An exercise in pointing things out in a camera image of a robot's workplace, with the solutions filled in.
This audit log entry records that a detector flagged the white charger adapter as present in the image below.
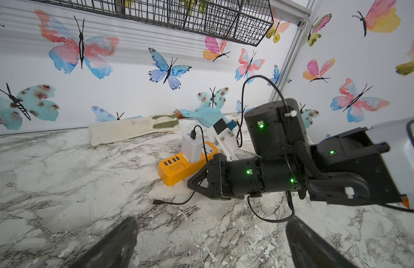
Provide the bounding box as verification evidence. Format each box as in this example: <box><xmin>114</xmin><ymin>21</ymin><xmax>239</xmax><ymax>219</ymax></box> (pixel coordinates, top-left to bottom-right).
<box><xmin>182</xmin><ymin>133</ymin><xmax>202</xmax><ymax>164</ymax></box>

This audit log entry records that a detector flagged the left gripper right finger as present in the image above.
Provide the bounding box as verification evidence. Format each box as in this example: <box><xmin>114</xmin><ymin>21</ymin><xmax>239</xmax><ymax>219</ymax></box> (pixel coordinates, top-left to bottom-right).
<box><xmin>286</xmin><ymin>216</ymin><xmax>355</xmax><ymax>268</ymax></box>

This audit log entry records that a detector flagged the black wire wall basket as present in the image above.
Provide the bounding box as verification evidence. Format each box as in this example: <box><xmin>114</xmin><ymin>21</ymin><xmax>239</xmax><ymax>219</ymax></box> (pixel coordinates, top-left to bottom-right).
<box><xmin>47</xmin><ymin>0</ymin><xmax>273</xmax><ymax>46</ymax></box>

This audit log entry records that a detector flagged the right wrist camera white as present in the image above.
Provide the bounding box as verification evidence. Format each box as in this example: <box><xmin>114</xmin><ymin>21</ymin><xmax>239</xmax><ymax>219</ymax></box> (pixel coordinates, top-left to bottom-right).
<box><xmin>207</xmin><ymin>118</ymin><xmax>238</xmax><ymax>162</ymax></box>

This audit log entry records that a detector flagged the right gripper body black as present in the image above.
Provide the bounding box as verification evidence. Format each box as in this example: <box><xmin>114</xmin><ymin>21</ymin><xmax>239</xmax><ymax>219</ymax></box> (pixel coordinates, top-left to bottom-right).
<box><xmin>207</xmin><ymin>154</ymin><xmax>232</xmax><ymax>200</ymax></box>

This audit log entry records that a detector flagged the black charging cable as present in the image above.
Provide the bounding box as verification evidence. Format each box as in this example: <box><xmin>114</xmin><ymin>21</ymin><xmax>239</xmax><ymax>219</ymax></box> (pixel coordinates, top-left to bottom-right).
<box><xmin>152</xmin><ymin>124</ymin><xmax>209</xmax><ymax>205</ymax></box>

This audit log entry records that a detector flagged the teal dustpan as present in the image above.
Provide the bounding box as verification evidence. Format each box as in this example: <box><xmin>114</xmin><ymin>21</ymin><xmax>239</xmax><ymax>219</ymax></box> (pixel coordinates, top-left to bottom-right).
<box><xmin>180</xmin><ymin>106</ymin><xmax>230</xmax><ymax>128</ymax></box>

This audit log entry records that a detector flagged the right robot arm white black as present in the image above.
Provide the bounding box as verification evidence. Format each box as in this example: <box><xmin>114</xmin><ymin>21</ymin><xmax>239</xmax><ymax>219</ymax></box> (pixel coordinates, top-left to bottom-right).
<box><xmin>187</xmin><ymin>98</ymin><xmax>414</xmax><ymax>213</ymax></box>

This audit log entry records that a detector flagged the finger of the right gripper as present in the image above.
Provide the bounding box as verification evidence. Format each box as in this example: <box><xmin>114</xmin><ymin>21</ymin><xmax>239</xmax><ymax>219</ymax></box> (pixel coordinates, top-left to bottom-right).
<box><xmin>187</xmin><ymin>164</ymin><xmax>210</xmax><ymax>198</ymax></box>

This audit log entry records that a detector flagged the orange power strip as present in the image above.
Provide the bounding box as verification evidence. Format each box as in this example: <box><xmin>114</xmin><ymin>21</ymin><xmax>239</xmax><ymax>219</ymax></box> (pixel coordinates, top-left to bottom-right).
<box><xmin>158</xmin><ymin>142</ymin><xmax>219</xmax><ymax>186</ymax></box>

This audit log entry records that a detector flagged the white cloth with green print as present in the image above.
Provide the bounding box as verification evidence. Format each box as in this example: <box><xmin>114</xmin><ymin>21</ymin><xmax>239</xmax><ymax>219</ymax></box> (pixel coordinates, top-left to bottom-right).
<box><xmin>88</xmin><ymin>114</ymin><xmax>180</xmax><ymax>146</ymax></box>

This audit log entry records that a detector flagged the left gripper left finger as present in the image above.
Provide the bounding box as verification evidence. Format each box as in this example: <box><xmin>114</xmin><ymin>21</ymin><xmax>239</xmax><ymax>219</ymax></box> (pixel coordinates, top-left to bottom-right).
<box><xmin>70</xmin><ymin>216</ymin><xmax>138</xmax><ymax>268</ymax></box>

